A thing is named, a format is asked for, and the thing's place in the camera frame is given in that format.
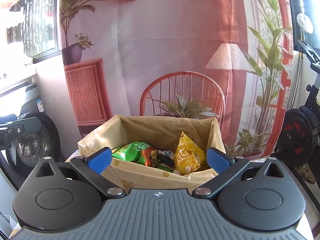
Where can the black exercise bike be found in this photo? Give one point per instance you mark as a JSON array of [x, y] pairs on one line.
[[298, 142]]

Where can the checkered floral tablecloth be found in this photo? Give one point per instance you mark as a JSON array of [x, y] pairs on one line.
[[259, 160]]

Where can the window with metal grille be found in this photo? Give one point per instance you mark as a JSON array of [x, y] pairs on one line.
[[29, 28]]

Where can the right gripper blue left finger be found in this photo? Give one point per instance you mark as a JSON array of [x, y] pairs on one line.
[[89, 170]]

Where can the blue white candy wrapper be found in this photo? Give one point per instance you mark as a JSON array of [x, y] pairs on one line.
[[166, 153]]

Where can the black front-load washing machine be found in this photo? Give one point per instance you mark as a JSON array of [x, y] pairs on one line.
[[20, 102]]

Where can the yellow chip bag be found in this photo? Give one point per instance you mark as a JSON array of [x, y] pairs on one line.
[[189, 157]]

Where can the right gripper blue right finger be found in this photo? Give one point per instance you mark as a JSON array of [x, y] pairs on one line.
[[229, 169]]

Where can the small green mooncake packet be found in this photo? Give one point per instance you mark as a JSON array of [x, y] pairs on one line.
[[165, 167]]

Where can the green chip bag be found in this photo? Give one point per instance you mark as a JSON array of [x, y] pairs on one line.
[[138, 152]]

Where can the cardboard box with plastic liner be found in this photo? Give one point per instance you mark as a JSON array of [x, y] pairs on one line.
[[162, 133]]

